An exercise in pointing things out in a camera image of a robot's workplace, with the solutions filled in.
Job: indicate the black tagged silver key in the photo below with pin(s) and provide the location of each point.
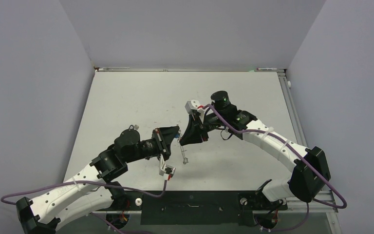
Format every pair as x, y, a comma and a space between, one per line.
134, 126

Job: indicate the right aluminium side rail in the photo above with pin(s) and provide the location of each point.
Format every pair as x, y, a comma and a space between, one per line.
295, 119

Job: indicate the large silver metal keyring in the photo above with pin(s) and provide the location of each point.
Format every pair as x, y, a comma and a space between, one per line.
183, 153

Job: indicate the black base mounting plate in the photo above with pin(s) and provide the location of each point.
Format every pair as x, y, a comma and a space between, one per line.
196, 207

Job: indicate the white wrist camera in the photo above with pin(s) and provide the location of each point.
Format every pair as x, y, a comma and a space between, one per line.
192, 106
166, 171

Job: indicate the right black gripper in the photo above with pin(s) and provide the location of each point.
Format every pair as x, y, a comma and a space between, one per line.
195, 132

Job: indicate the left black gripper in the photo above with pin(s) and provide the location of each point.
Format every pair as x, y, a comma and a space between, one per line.
163, 136

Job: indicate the back aluminium rail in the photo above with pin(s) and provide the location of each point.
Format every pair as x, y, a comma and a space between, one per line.
128, 69

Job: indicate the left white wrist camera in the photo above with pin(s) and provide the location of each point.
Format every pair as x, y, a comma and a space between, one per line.
166, 171

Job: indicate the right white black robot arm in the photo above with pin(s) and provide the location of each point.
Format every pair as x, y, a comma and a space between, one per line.
309, 167

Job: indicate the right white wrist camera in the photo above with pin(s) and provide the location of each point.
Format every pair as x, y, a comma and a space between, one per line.
192, 106

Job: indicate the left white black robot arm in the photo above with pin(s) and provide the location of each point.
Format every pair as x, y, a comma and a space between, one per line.
94, 187

